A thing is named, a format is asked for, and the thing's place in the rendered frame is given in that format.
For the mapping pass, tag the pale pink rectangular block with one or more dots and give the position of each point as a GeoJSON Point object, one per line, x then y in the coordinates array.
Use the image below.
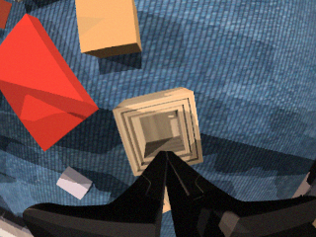
{"type": "Point", "coordinates": [74, 183]}

